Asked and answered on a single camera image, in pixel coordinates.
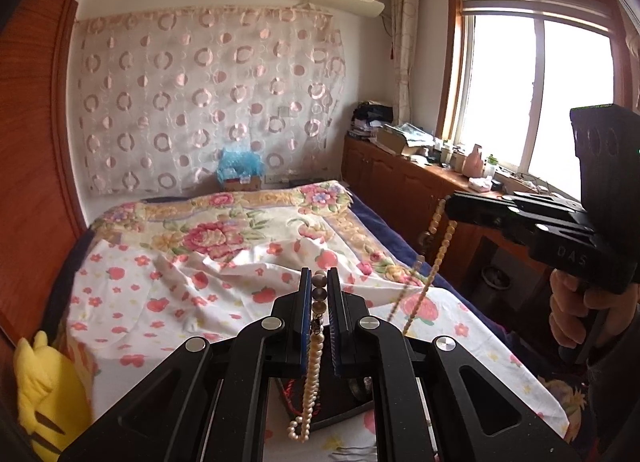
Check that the floral quilt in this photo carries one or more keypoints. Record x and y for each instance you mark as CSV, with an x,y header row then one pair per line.
x,y
312,223

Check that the pink circle pattern curtain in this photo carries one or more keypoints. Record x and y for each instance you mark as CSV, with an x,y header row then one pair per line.
x,y
156,96

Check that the yellow plush toy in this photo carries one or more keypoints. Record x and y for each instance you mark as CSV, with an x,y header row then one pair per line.
x,y
52,404

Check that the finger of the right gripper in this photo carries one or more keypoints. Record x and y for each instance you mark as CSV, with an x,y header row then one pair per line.
x,y
540,204
501,214

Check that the wooden sideboard cabinet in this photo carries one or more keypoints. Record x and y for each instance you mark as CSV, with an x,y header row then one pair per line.
x,y
405,195

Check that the beige window drape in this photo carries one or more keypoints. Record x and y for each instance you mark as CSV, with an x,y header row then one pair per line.
x,y
404,28

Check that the black jewelry box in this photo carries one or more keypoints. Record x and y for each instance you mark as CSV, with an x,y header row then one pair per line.
x,y
338,399

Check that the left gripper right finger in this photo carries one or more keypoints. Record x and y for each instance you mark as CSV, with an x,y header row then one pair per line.
x,y
345,311

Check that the pink bottle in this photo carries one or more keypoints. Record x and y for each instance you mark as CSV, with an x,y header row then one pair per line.
x,y
473,164

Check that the strawberry print bed sheet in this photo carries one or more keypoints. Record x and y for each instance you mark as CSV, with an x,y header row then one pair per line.
x,y
132,306

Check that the window with wooden frame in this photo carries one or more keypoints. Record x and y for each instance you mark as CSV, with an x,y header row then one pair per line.
x,y
515,68

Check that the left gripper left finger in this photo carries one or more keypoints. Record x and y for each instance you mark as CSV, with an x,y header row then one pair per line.
x,y
290,344

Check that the pile of clothes and papers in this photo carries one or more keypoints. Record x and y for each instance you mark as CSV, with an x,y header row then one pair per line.
x,y
374,122

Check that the person's right hand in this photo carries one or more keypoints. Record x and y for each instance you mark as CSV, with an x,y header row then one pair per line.
x,y
569,306

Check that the navy blue blanket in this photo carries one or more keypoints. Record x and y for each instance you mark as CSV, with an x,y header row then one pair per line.
x,y
401,250

